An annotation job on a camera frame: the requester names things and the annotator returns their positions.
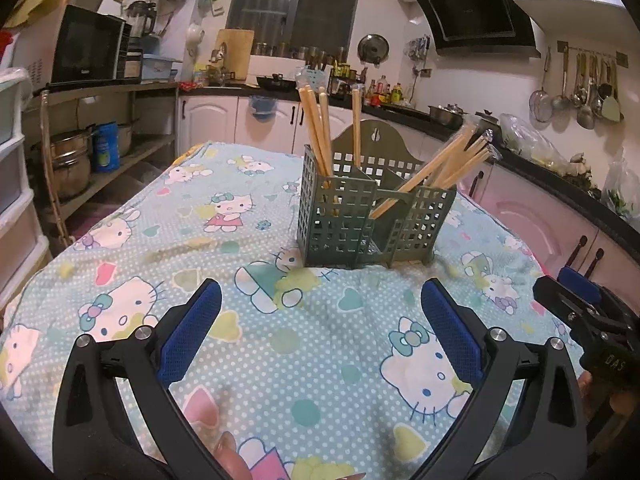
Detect blue plastic container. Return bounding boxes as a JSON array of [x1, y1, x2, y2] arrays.
[[141, 55, 184, 81]]

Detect blue knife block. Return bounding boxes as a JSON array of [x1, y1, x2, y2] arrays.
[[300, 67, 334, 92]]

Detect steel pot lid on wall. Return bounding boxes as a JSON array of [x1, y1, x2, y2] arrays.
[[357, 34, 390, 65]]

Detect green hanging spatula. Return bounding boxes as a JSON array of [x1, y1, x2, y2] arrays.
[[600, 60, 624, 122]]

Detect black microwave oven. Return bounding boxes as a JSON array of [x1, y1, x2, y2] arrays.
[[50, 5, 132, 86]]

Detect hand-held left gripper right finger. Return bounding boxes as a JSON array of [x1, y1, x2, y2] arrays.
[[421, 277, 588, 480]]

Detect hanging mesh strainer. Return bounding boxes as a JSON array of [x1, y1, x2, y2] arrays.
[[530, 47, 553, 124]]

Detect round woven bamboo tray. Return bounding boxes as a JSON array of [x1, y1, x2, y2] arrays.
[[0, 0, 66, 29]]

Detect large steel steamer pot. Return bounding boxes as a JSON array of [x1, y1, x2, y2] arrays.
[[32, 127, 96, 201]]

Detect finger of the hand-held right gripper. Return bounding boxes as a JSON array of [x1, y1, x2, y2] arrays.
[[533, 276, 609, 347], [558, 266, 640, 332]]

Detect cartoon cat printed blanket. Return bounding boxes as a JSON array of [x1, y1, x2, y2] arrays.
[[0, 141, 583, 480]]

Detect white lower cabinets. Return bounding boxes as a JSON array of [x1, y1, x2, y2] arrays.
[[177, 92, 640, 291]]

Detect dark kitchen window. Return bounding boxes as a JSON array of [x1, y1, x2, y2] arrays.
[[226, 0, 365, 59]]

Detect white box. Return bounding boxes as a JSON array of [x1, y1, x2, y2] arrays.
[[247, 55, 309, 86]]

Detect green plastic chopstick holder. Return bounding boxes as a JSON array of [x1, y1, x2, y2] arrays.
[[296, 120, 457, 268]]

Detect row of steel spice jars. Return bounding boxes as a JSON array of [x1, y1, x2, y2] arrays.
[[252, 42, 347, 61]]

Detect black kitchen countertop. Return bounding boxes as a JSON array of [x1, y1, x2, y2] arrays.
[[177, 80, 640, 242]]

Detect black wok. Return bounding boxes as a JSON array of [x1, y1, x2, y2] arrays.
[[256, 74, 301, 91]]

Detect lidded steel pot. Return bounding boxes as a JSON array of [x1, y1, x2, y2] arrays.
[[428, 104, 464, 129]]

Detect blue hanging bag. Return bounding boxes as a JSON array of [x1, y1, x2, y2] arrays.
[[248, 95, 278, 120]]

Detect wooden shelf rack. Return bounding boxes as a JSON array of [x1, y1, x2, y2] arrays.
[[25, 82, 181, 242]]

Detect bunch of wooden chopsticks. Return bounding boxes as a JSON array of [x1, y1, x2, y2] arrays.
[[296, 72, 501, 221]]

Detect plastic bag of greens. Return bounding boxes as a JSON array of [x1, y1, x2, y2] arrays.
[[600, 160, 640, 222]]

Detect wooden cutting board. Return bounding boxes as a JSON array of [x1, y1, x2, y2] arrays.
[[214, 29, 255, 84]]

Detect black range hood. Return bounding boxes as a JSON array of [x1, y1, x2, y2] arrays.
[[409, 0, 542, 57]]

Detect pile of garlic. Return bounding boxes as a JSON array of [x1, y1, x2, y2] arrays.
[[562, 152, 596, 184]]

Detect clear plastic bag of vegetables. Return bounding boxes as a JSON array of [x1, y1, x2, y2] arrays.
[[500, 114, 571, 171]]

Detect small steel pot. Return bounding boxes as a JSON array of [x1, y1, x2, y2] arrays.
[[116, 119, 141, 157]]

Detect person's right hand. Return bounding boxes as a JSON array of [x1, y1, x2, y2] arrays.
[[575, 370, 640, 426]]

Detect person's left hand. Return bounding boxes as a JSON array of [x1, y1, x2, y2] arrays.
[[213, 430, 254, 480]]

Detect group of condiment bottles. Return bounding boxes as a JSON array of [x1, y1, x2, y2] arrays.
[[367, 75, 406, 106]]

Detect row of hanging metal ladles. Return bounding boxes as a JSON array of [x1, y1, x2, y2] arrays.
[[550, 42, 627, 131]]

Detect plastic drawer tower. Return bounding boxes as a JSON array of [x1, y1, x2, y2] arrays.
[[0, 67, 53, 306]]

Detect blue tin can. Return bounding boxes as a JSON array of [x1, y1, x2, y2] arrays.
[[91, 121, 120, 171]]

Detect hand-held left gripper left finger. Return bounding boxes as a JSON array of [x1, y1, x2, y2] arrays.
[[52, 277, 223, 480]]

